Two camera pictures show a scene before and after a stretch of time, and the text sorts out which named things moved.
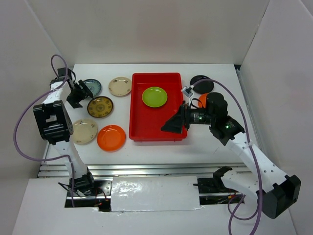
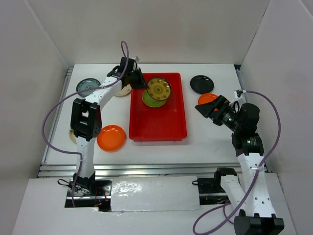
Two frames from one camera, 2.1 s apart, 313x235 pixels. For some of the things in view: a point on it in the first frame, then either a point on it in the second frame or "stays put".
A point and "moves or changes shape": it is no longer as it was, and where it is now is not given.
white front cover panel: [154, 193] stays put
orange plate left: [111, 138] stays put
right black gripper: [175, 124] to [207, 109]
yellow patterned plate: [100, 106] moves or changes shape
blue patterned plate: [94, 86] stays put
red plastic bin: [146, 122] stays put
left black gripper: [84, 93] to [141, 84]
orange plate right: [203, 98] stays put
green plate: [154, 97] stays put
